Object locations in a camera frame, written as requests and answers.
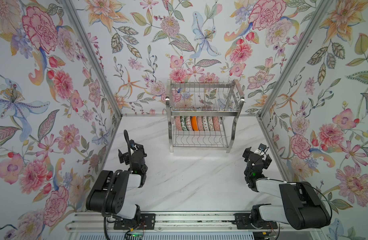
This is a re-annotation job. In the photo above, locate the black white floral bowl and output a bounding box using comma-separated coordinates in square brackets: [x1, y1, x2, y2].
[196, 116, 204, 131]

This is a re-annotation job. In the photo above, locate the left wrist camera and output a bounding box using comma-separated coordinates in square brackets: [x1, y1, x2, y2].
[130, 144, 139, 151]

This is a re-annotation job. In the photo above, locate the stainless steel dish rack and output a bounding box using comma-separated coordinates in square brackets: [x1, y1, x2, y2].
[166, 79, 245, 153]

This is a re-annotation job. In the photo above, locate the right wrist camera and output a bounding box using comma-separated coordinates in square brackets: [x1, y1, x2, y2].
[254, 144, 269, 156]

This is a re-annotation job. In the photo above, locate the dark floral patterned bowl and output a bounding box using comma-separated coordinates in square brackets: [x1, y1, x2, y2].
[212, 117, 220, 132]

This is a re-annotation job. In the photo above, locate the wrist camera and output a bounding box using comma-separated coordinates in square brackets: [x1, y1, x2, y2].
[130, 144, 139, 151]
[254, 144, 269, 156]

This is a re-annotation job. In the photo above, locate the blue patterned bowl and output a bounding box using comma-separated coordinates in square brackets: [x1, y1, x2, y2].
[185, 116, 193, 131]

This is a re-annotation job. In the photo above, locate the green leaf patterned bowl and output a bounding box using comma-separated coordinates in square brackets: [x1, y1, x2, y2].
[180, 116, 188, 131]

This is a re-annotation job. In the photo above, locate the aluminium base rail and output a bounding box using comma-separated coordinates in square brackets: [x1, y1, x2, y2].
[66, 210, 322, 233]

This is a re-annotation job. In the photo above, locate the green geometric patterned bowl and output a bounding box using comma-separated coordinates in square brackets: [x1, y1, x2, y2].
[202, 116, 209, 131]

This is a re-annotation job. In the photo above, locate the pink bowl dark floral inside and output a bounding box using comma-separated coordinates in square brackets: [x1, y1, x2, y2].
[175, 116, 183, 131]

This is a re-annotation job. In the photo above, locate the brown white patterned bowl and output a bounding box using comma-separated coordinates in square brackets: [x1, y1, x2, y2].
[207, 116, 214, 132]

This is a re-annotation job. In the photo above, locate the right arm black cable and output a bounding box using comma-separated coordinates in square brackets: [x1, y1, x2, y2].
[258, 143, 333, 229]

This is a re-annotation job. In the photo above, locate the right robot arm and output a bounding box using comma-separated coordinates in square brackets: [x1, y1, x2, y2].
[242, 144, 332, 230]

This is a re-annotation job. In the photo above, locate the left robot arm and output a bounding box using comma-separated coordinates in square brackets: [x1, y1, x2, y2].
[86, 141, 148, 220]

